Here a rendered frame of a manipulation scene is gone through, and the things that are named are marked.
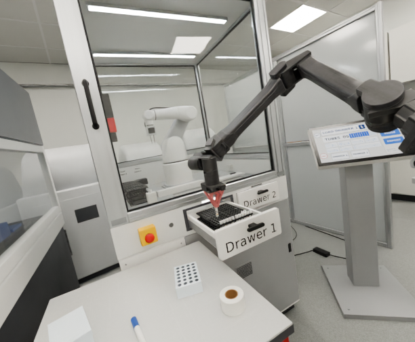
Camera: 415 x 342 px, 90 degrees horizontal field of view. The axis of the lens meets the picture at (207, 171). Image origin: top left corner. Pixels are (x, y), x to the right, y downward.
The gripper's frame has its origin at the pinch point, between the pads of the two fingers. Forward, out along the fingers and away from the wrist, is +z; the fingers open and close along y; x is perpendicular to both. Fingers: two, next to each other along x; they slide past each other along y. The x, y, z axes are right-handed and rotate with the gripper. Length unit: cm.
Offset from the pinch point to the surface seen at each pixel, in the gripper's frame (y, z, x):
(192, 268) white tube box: -6.8, 17.4, 16.4
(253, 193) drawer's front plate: 20.5, 9.3, -33.6
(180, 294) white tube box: -13.9, 19.0, 23.5
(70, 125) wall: 335, -66, 79
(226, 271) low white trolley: -11.6, 21.0, 5.5
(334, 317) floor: 0, 99, -70
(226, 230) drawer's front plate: -12.2, 5.0, 3.0
